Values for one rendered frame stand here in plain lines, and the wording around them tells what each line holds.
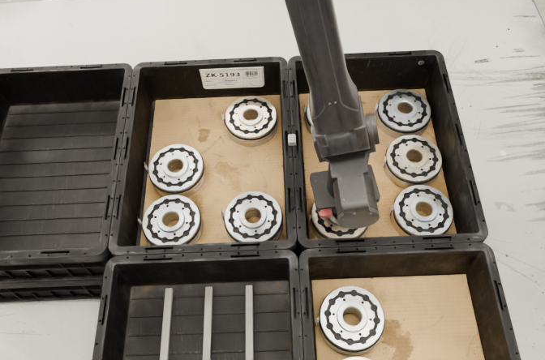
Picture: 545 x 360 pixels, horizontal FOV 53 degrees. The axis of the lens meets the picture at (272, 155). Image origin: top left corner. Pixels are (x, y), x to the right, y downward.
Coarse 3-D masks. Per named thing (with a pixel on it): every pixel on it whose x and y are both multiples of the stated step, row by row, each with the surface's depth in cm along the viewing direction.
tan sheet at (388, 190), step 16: (304, 96) 113; (368, 96) 113; (368, 112) 111; (304, 128) 109; (432, 128) 108; (304, 144) 107; (384, 144) 107; (304, 160) 105; (384, 176) 103; (384, 192) 101; (400, 192) 101; (384, 208) 99; (384, 224) 98
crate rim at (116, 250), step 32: (160, 64) 106; (192, 64) 106; (224, 64) 106; (256, 64) 106; (288, 96) 101; (128, 128) 98; (288, 128) 97; (128, 160) 95; (288, 160) 94; (288, 192) 92; (288, 224) 87
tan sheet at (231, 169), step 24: (240, 96) 114; (264, 96) 114; (168, 120) 111; (192, 120) 111; (216, 120) 111; (168, 144) 108; (192, 144) 108; (216, 144) 108; (264, 144) 108; (216, 168) 105; (240, 168) 105; (264, 168) 105; (216, 192) 102; (240, 192) 102; (264, 192) 102; (216, 216) 100; (144, 240) 98; (216, 240) 97
